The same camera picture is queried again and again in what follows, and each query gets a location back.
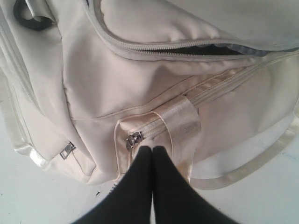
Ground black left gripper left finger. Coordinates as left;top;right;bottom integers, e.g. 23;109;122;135
74;146;152;224

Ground white paper hang tag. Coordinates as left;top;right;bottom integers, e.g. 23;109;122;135
95;182;117;197

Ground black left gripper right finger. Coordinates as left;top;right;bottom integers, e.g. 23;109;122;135
152;146;224;224

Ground cream fabric duffel bag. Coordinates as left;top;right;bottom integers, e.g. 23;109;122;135
0;0;299;190

